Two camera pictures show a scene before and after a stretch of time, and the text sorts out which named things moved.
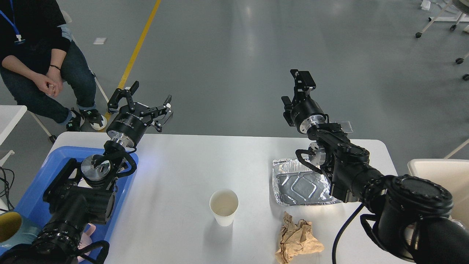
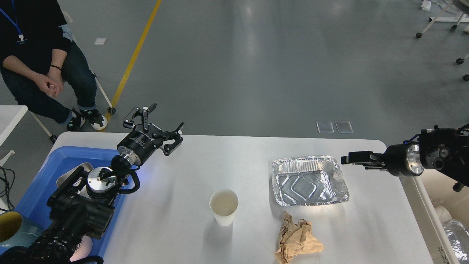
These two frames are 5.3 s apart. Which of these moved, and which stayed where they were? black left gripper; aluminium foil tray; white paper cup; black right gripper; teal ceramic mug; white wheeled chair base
Moved: black right gripper; black left gripper
Stayed: white wheeled chair base; aluminium foil tray; white paper cup; teal ceramic mug
